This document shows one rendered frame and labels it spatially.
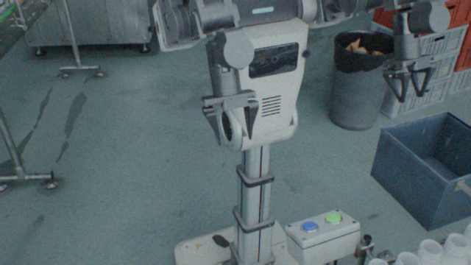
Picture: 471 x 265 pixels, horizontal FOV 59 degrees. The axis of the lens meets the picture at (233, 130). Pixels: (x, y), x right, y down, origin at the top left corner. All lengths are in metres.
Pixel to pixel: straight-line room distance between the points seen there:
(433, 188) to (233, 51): 0.91
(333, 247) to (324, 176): 1.87
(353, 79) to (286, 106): 1.81
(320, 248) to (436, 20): 0.53
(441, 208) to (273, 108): 0.64
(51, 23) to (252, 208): 3.36
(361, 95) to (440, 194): 1.71
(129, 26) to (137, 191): 2.05
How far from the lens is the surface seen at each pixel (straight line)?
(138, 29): 4.29
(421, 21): 0.98
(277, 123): 1.23
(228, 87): 0.80
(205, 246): 1.98
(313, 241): 0.89
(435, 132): 1.78
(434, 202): 1.47
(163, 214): 2.50
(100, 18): 4.31
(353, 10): 1.11
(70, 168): 2.98
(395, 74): 1.02
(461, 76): 4.00
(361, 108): 3.12
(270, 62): 1.12
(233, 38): 0.73
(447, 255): 0.93
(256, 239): 1.59
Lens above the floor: 1.79
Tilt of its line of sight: 35 degrees down
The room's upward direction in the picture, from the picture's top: straight up
